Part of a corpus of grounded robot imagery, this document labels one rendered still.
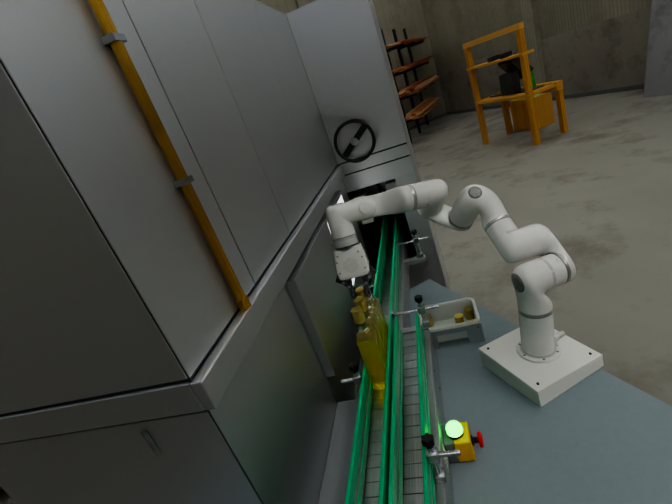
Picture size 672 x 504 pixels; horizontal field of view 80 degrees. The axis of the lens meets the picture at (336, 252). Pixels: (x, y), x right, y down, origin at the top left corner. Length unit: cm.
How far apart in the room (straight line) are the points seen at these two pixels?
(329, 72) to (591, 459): 179
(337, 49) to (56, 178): 164
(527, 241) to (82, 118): 111
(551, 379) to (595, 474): 27
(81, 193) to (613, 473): 121
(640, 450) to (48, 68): 139
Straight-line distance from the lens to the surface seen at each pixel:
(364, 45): 209
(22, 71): 68
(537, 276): 125
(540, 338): 136
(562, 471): 123
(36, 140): 66
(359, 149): 212
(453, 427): 120
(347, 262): 124
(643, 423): 134
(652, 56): 869
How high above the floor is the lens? 173
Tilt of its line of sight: 20 degrees down
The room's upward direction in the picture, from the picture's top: 20 degrees counter-clockwise
